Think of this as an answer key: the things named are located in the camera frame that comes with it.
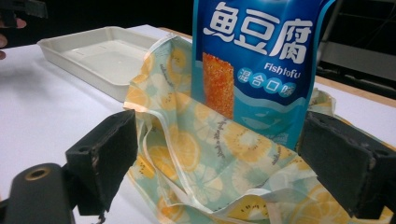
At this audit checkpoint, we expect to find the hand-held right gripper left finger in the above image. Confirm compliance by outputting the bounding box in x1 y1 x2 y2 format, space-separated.
64 109 139 217

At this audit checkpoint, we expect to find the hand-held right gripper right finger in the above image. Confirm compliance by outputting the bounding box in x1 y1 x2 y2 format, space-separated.
298 111 396 220

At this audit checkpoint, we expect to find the lemon print fabric bag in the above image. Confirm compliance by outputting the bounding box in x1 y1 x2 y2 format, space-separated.
122 33 395 224

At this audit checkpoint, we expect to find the blue snack packet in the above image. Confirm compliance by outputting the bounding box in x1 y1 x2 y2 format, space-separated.
191 0 337 151

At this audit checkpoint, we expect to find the white plastic tray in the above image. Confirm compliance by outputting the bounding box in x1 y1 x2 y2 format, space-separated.
36 25 161 103

